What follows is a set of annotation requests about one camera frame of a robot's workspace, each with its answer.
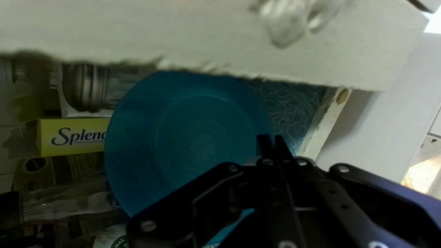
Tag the glass jar metal lid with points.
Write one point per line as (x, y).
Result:
(87, 87)

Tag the pale green cabinet door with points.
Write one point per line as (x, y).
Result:
(386, 115)

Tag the pale green wall cabinet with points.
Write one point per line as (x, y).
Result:
(138, 28)

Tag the clear plastic bag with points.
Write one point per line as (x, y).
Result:
(69, 201)

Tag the olive printed carton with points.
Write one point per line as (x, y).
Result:
(60, 170)

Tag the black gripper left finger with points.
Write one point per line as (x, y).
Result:
(184, 207)

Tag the blue patterned box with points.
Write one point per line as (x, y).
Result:
(290, 111)

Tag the green white logo package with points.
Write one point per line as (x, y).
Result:
(114, 237)

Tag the yellow Splenda box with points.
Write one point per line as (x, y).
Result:
(69, 137)

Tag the blue plastic plate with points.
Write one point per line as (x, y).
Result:
(184, 138)

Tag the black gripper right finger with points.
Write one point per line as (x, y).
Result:
(322, 207)

